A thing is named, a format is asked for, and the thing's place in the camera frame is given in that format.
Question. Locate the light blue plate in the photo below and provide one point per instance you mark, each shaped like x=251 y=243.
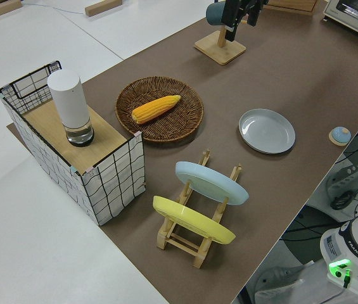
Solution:
x=210 y=183

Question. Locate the wooden dish rack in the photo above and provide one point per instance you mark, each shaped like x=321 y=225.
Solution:
x=182 y=244

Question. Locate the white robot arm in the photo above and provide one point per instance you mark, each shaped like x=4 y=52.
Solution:
x=353 y=250

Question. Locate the white toaster oven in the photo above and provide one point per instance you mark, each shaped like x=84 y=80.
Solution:
x=353 y=12

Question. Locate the wooden mug tree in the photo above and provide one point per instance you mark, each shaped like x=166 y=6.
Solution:
x=221 y=49

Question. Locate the brown table mat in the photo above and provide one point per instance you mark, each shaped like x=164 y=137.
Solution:
x=277 y=79

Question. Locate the brown wicker basket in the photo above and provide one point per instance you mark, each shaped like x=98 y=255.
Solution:
x=182 y=126

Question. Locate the yellow plate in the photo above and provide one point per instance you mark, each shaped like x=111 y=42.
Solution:
x=191 y=220

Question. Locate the blue bell with wooden base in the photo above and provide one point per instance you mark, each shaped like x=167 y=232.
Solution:
x=340 y=134

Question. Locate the yellow corn cob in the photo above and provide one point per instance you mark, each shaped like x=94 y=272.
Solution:
x=155 y=109

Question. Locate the dark blue mug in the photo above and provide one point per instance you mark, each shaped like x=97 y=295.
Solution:
x=215 y=14

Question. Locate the gray round plate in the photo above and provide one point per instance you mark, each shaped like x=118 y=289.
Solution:
x=267 y=133

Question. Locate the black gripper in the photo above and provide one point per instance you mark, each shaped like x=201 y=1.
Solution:
x=245 y=3

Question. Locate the white power strip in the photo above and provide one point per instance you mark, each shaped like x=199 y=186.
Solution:
x=345 y=177

